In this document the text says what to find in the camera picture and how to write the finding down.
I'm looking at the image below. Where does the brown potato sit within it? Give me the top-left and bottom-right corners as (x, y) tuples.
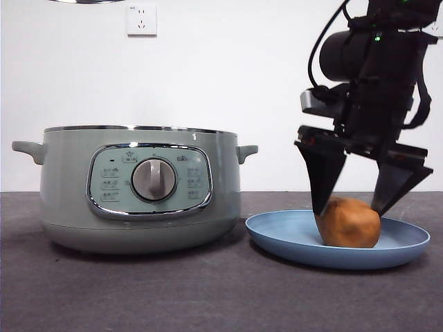
(316, 196), (381, 248)

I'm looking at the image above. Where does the glass lid with green knob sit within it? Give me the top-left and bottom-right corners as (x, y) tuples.
(48, 0), (127, 5)

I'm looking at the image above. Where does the blue round plate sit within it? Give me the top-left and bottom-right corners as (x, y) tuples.
(245, 209), (431, 270)

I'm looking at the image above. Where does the pale green electric steamer pot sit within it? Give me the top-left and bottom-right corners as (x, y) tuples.
(12, 124), (259, 256)

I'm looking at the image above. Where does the black looped cable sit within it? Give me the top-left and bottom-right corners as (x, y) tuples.
(403, 74), (433, 129)

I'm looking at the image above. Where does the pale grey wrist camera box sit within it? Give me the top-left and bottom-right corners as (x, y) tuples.
(300, 88), (350, 118)

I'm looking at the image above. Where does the thin black cable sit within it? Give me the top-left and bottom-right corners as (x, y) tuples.
(307, 0), (352, 93)

